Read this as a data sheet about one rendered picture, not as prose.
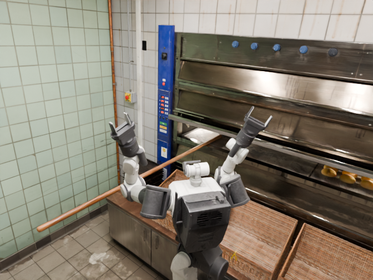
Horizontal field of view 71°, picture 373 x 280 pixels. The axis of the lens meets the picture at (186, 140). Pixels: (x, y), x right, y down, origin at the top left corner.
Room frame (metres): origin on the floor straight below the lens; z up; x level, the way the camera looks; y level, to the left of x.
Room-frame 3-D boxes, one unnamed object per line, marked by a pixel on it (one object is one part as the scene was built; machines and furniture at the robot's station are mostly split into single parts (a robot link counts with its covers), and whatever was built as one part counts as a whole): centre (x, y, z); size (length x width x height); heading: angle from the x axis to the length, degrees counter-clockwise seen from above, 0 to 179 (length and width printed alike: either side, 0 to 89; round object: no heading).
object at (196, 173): (1.15, -0.06, 1.46); 0.10 x 0.07 x 0.09; 108
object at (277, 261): (1.57, -0.50, 0.72); 0.56 x 0.49 x 0.28; 54
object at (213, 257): (1.09, -0.12, 1.00); 0.28 x 0.13 x 0.18; 53
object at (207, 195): (1.09, -0.08, 1.26); 0.34 x 0.30 x 0.36; 108
